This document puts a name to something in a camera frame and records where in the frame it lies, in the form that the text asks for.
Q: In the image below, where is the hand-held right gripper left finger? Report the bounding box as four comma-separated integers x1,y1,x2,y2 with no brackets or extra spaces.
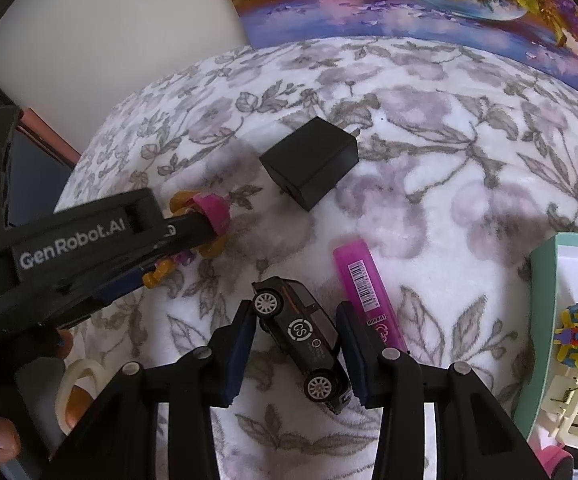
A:
49,300,257,480

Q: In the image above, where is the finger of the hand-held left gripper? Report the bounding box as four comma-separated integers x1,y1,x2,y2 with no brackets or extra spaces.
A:
159,211,220,261
61,260,150,331

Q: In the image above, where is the purple lighter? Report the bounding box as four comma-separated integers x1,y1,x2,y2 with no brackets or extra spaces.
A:
332,241,410,356

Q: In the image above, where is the cream hair claw clip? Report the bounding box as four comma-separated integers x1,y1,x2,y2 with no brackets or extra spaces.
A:
543,360,578,448

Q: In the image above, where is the floral painting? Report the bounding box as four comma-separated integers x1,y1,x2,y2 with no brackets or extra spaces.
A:
211,0,578,111

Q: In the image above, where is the dark cabinet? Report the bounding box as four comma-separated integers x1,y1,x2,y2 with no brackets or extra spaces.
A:
0,60,84,231

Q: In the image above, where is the floral blanket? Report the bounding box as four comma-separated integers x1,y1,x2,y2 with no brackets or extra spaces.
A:
54,35,578,480

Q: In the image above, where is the cartoon dog figure toy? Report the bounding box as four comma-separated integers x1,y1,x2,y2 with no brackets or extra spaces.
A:
141,189,232,290

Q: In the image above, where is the black toy car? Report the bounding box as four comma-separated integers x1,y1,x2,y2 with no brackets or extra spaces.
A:
251,276,354,416

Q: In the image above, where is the black charger plug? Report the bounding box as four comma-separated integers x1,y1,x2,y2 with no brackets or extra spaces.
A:
259,116,360,212

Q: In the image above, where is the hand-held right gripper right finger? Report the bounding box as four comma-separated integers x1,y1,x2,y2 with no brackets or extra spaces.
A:
335,302,544,480

